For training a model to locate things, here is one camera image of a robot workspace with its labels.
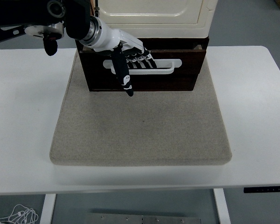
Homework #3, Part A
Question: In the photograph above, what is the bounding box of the black table control panel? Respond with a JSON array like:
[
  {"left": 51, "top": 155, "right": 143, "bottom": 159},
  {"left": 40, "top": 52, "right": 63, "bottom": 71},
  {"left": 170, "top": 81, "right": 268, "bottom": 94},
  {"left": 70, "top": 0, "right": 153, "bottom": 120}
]
[{"left": 244, "top": 185, "right": 280, "bottom": 194}]

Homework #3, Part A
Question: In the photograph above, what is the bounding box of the dark wooden drawer case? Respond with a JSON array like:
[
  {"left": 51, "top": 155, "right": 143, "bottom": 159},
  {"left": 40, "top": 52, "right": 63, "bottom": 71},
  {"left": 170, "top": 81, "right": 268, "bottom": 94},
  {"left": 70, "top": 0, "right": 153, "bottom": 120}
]
[{"left": 75, "top": 35, "right": 210, "bottom": 92}]

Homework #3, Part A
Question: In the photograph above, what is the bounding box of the beige felt mat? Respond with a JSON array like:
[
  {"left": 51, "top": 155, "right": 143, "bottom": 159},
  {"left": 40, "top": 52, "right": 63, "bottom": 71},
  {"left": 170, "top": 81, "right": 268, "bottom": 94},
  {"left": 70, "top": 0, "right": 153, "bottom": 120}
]
[{"left": 49, "top": 50, "right": 232, "bottom": 167}]

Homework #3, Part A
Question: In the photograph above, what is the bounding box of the white table leg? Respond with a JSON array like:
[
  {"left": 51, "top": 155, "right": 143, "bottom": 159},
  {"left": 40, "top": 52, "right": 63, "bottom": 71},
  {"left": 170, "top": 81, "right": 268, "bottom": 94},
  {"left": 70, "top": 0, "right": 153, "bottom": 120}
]
[
  {"left": 39, "top": 193, "right": 57, "bottom": 224},
  {"left": 212, "top": 188, "right": 231, "bottom": 224}
]

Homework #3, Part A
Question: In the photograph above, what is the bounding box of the white drawer handle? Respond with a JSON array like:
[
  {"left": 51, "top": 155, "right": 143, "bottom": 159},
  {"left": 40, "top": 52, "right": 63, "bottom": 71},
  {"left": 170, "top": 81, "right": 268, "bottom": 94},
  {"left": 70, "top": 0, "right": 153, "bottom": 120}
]
[{"left": 103, "top": 58, "right": 182, "bottom": 75}]

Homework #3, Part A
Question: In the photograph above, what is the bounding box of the white cable bundle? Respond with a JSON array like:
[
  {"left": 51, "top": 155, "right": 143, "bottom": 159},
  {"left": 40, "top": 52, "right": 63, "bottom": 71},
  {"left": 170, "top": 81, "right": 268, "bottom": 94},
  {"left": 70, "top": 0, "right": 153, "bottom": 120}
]
[{"left": 0, "top": 204, "right": 39, "bottom": 224}]

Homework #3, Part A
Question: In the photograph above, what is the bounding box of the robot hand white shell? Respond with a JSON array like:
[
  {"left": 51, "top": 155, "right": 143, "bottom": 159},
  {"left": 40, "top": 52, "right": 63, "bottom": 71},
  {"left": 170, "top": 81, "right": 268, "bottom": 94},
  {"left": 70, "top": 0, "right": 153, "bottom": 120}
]
[{"left": 84, "top": 21, "right": 158, "bottom": 98}]

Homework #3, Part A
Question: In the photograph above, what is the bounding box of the dark wooden drawer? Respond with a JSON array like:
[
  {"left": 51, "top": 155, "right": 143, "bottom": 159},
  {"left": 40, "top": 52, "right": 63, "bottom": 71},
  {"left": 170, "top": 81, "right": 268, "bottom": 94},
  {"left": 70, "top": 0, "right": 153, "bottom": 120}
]
[{"left": 78, "top": 43, "right": 207, "bottom": 92}]

